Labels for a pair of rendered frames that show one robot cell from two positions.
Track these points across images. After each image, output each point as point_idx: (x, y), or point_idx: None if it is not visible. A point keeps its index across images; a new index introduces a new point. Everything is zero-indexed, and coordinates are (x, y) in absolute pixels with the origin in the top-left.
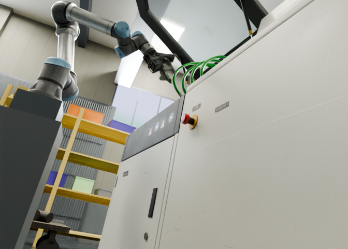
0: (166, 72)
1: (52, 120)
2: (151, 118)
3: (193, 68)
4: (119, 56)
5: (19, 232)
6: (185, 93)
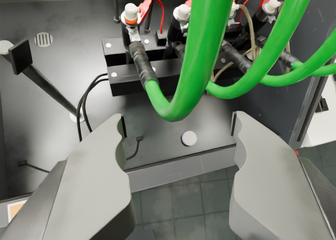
0: (130, 186)
1: None
2: (171, 182)
3: (334, 54)
4: None
5: None
6: (300, 147)
